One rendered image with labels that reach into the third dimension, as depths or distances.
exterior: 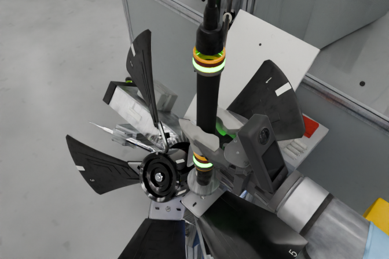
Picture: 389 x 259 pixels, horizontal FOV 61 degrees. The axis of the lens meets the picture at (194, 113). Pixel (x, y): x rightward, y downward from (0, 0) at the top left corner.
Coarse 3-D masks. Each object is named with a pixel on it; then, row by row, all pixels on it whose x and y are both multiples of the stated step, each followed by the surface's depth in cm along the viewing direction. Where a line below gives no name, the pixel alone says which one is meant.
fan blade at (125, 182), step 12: (72, 144) 94; (84, 144) 91; (72, 156) 97; (84, 156) 94; (96, 156) 90; (108, 156) 87; (84, 168) 98; (96, 168) 94; (108, 168) 91; (120, 168) 89; (96, 180) 100; (108, 180) 97; (120, 180) 95; (132, 180) 93; (96, 192) 104
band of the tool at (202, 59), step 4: (224, 48) 44; (196, 52) 46; (224, 52) 44; (196, 56) 43; (200, 56) 47; (204, 56) 47; (208, 56) 47; (212, 56) 47; (216, 56) 47; (220, 56) 46; (224, 56) 43; (200, 60) 43; (204, 60) 42; (208, 60) 42; (212, 60) 42; (216, 60) 42; (220, 60) 43; (208, 72) 44
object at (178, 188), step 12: (180, 144) 86; (156, 156) 76; (168, 156) 75; (180, 156) 78; (144, 168) 79; (156, 168) 78; (168, 168) 76; (180, 168) 75; (144, 180) 79; (168, 180) 75; (180, 180) 74; (144, 192) 79; (156, 192) 78; (168, 192) 76
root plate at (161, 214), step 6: (180, 198) 84; (156, 204) 82; (162, 204) 83; (168, 204) 83; (174, 204) 84; (180, 204) 84; (150, 210) 82; (156, 210) 83; (162, 210) 83; (174, 210) 84; (150, 216) 82; (156, 216) 83; (162, 216) 83; (168, 216) 84; (174, 216) 84; (180, 216) 85
